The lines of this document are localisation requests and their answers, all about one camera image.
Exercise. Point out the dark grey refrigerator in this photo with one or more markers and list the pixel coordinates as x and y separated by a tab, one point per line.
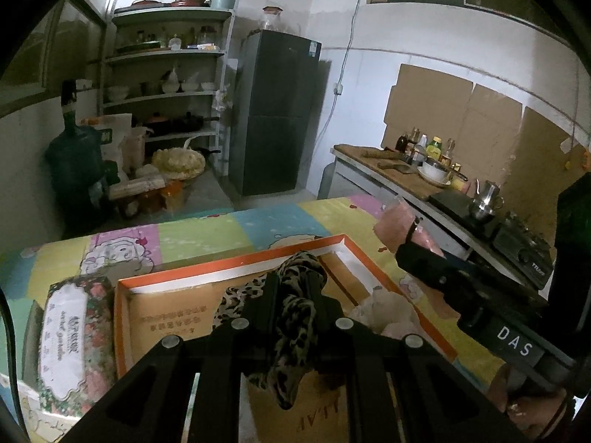
274	88

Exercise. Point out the beige woven hat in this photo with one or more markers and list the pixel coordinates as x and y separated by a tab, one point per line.
179	163

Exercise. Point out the leopard print cloth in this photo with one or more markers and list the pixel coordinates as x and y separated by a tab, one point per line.
287	312

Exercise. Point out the cardboard wall panels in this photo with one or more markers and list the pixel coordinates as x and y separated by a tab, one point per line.
497	138

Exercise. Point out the condiment bottles group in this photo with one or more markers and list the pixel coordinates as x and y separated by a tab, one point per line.
417	148

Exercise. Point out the floral tissue pack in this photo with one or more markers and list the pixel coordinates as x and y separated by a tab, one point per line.
76	365

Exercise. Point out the black gas stove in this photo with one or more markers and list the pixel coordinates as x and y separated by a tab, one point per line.
526	250

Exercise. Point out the orange cardboard box tray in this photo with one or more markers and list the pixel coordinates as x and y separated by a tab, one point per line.
182	302

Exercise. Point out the metal storage shelf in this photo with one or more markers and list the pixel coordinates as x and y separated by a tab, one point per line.
168	67

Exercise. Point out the pink plush bear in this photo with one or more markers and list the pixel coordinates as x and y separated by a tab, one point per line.
388	314

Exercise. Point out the mint green tissue box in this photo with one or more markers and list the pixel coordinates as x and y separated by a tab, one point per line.
30	359

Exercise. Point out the white bowl on counter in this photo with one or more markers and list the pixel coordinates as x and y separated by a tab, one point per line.
435	173

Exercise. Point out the kitchen counter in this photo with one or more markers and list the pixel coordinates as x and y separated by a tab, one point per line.
444	210

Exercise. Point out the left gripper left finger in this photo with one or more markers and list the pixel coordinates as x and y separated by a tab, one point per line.
221	351

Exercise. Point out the colourful cartoon bed sheet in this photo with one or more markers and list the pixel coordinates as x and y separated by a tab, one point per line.
137	250

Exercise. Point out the glass jar on fridge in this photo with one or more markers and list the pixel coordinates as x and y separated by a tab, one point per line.
271	18

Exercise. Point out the person's right hand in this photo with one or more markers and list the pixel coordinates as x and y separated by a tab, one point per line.
535	417

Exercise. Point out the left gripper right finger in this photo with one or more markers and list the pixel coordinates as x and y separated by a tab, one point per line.
348	347

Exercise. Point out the steel kettle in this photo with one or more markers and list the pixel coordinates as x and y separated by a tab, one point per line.
487	200

